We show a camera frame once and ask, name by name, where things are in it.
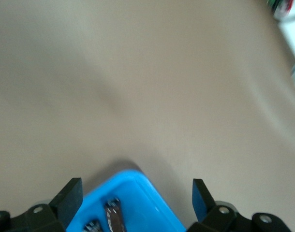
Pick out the brown table mat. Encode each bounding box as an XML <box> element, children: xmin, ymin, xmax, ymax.
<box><xmin>0</xmin><ymin>0</ymin><xmax>295</xmax><ymax>232</ymax></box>

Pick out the small black electrolytic capacitor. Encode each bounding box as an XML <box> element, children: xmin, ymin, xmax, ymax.
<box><xmin>83</xmin><ymin>218</ymin><xmax>102</xmax><ymax>232</ymax></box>

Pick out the brown electrolytic capacitor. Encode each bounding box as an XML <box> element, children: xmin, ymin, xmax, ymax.
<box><xmin>103</xmin><ymin>197</ymin><xmax>128</xmax><ymax>232</ymax></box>

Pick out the coloured wire bundle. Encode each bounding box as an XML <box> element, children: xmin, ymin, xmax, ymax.
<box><xmin>265</xmin><ymin>0</ymin><xmax>295</xmax><ymax>21</ymax></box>

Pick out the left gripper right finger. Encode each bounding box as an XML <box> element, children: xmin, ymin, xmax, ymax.
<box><xmin>187</xmin><ymin>178</ymin><xmax>290</xmax><ymax>232</ymax></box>

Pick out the blue plastic tray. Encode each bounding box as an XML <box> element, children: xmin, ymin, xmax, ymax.
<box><xmin>65</xmin><ymin>169</ymin><xmax>187</xmax><ymax>232</ymax></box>

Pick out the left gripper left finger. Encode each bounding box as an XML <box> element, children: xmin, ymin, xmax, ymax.
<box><xmin>0</xmin><ymin>178</ymin><xmax>83</xmax><ymax>232</ymax></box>

